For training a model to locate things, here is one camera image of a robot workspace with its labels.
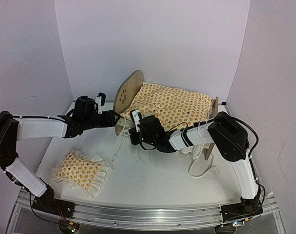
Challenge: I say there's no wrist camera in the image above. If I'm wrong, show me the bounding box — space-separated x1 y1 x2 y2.
130 110 143 133
95 93 106 115

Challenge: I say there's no wooden striped pet bed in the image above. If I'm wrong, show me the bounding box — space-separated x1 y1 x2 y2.
114 70 219 161

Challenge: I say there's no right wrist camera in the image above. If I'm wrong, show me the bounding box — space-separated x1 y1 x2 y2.
130 110 143 133

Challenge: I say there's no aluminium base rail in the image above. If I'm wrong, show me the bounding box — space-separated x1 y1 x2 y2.
5 183 286 234

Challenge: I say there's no duck print mattress cushion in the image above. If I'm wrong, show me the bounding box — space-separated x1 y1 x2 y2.
116 82 219 135

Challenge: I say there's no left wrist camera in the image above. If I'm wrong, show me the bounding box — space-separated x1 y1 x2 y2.
95 93 106 115

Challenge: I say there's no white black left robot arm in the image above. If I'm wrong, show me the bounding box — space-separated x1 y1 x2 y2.
0 93 121 217

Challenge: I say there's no duck print small pillow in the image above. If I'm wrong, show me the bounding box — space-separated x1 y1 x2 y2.
50 151 110 199

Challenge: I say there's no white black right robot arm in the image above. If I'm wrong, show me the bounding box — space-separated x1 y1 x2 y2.
129 110 266 223

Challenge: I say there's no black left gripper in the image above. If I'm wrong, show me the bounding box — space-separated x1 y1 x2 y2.
82 110 120 131

